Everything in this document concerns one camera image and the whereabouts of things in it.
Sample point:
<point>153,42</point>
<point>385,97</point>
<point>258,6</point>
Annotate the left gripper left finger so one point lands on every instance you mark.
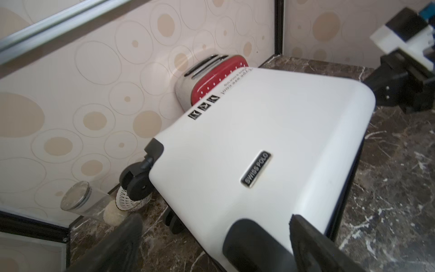
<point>118,252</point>

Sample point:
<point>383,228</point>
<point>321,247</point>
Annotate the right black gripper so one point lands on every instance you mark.
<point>402,81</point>

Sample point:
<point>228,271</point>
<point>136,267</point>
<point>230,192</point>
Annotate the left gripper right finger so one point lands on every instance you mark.
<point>314,252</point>

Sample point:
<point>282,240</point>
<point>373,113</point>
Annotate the white hard-shell suitcase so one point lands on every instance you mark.
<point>261,146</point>

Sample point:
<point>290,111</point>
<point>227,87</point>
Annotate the white perforated strainer bowl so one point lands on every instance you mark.
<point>124,203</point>

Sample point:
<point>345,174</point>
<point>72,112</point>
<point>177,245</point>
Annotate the clear glass jar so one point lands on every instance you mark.
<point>90,202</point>

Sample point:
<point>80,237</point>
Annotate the red and silver toaster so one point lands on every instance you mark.
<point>201,78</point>

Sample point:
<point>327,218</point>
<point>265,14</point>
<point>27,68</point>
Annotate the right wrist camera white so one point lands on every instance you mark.
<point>412,32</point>

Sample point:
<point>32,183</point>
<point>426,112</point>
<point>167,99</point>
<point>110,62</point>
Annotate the diagonal aluminium frame bar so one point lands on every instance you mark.
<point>42,32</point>

